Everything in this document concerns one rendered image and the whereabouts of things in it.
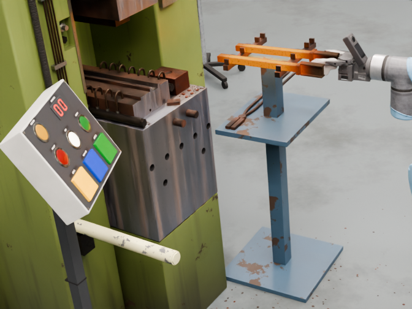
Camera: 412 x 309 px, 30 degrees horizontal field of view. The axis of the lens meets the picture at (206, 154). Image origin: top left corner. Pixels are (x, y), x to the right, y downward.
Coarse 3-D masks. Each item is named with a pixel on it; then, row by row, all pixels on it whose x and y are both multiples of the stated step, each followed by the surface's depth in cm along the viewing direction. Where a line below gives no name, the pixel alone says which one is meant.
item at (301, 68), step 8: (224, 56) 280; (232, 56) 280; (240, 56) 279; (240, 64) 278; (248, 64) 276; (256, 64) 274; (264, 64) 272; (272, 64) 270; (280, 64) 269; (288, 64) 268; (296, 64) 267; (304, 64) 264; (312, 64) 263; (320, 64) 262; (296, 72) 266; (304, 72) 266; (312, 72) 264; (320, 72) 263
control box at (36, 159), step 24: (48, 96) 209; (72, 96) 219; (24, 120) 200; (48, 120) 203; (72, 120) 213; (0, 144) 193; (24, 144) 192; (48, 144) 198; (72, 144) 207; (24, 168) 195; (48, 168) 194; (72, 168) 202; (48, 192) 198; (72, 192) 197; (96, 192) 207; (72, 216) 200
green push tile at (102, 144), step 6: (102, 138) 221; (96, 144) 216; (102, 144) 219; (108, 144) 222; (102, 150) 218; (108, 150) 220; (114, 150) 223; (102, 156) 218; (108, 156) 219; (114, 156) 222; (108, 162) 218
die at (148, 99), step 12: (108, 72) 277; (120, 72) 276; (96, 84) 269; (108, 84) 268; (120, 84) 266; (132, 84) 263; (168, 84) 267; (108, 96) 261; (120, 96) 260; (132, 96) 257; (144, 96) 257; (156, 96) 262; (168, 96) 268; (120, 108) 256; (132, 108) 253; (144, 108) 258; (156, 108) 264
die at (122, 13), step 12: (72, 0) 247; (84, 0) 244; (96, 0) 240; (108, 0) 238; (120, 0) 237; (132, 0) 242; (144, 0) 247; (156, 0) 252; (72, 12) 249; (84, 12) 246; (96, 12) 243; (108, 12) 240; (120, 12) 238; (132, 12) 243
